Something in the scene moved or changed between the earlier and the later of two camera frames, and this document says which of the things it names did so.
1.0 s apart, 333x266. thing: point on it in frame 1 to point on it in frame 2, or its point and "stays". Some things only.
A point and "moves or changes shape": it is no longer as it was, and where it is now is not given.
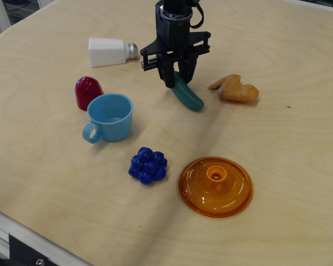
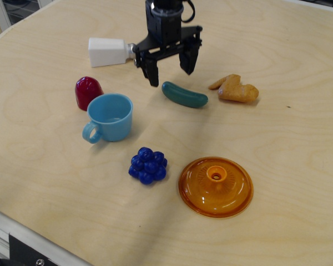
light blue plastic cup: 110,115 stays
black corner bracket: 21,255 stays
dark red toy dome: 86,88 stays
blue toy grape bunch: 147,166 stays
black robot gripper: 175,41 to 166,36
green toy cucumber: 185,95 moves or changes shape
